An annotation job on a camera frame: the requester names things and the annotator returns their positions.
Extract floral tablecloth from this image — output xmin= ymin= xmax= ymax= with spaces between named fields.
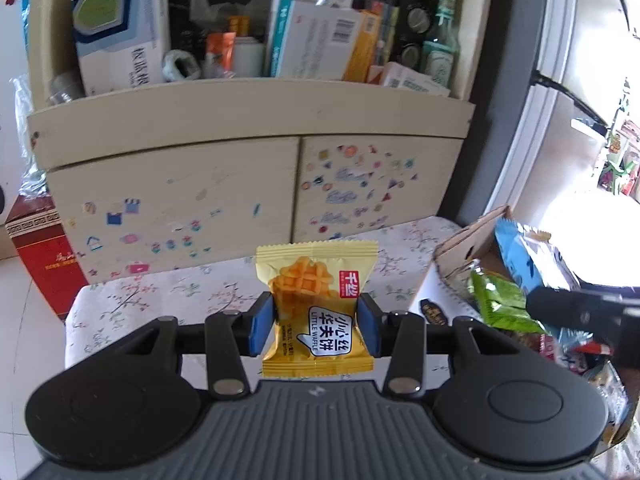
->
xmin=64 ymin=215 xmax=640 ymax=480

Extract orange carton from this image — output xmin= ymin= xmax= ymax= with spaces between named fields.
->
xmin=342 ymin=10 xmax=385 ymax=83

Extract yellow waffle packet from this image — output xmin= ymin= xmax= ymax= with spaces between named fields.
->
xmin=255 ymin=240 xmax=379 ymax=378

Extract green snack packet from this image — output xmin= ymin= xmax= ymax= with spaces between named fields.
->
xmin=469 ymin=267 xmax=548 ymax=336

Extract green label glass bottle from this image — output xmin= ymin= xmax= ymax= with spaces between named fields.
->
xmin=419 ymin=0 xmax=461 ymax=88

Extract light blue snack packet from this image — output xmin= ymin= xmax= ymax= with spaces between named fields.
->
xmin=494 ymin=217 xmax=583 ymax=301

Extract silver fridge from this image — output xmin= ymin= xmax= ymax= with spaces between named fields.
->
xmin=492 ymin=0 xmax=640 ymax=281

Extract glass jar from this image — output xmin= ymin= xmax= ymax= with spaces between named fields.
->
xmin=47 ymin=71 xmax=86 ymax=107

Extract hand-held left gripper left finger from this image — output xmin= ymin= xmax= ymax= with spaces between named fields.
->
xmin=107 ymin=291 xmax=275 ymax=396

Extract black toaster oven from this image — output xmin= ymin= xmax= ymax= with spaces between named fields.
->
xmin=167 ymin=0 xmax=451 ymax=73

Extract white barcode carton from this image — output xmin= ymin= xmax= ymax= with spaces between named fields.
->
xmin=264 ymin=0 xmax=367 ymax=81

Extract colourful toy shelf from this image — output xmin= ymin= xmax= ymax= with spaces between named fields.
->
xmin=597 ymin=77 xmax=640 ymax=196

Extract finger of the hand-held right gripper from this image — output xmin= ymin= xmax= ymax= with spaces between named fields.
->
xmin=526 ymin=284 xmax=640 ymax=333

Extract orange tube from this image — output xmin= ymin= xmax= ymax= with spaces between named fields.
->
xmin=204 ymin=31 xmax=237 ymax=78

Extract small white cartons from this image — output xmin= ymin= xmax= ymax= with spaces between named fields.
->
xmin=367 ymin=61 xmax=452 ymax=98

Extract colourful striped carton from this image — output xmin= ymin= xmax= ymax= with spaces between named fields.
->
xmin=370 ymin=0 xmax=401 ymax=66

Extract white plastic bottle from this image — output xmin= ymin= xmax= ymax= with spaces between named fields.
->
xmin=232 ymin=35 xmax=267 ymax=78

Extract blue white carton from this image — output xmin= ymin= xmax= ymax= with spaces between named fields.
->
xmin=70 ymin=0 xmax=172 ymax=97

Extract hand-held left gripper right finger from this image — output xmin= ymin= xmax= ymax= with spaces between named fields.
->
xmin=357 ymin=292 xmax=531 ymax=395

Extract tape roll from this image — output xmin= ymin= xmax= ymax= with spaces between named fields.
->
xmin=161 ymin=49 xmax=202 ymax=82

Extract beige wooden cabinet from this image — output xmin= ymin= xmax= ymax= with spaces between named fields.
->
xmin=25 ymin=0 xmax=493 ymax=286

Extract cardboard box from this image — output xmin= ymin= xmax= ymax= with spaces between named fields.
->
xmin=415 ymin=204 xmax=640 ymax=451

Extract red gift box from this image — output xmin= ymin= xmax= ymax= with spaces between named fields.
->
xmin=5 ymin=194 xmax=90 ymax=322

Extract clear plastic bag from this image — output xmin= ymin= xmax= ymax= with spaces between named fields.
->
xmin=10 ymin=75 xmax=51 ymax=198

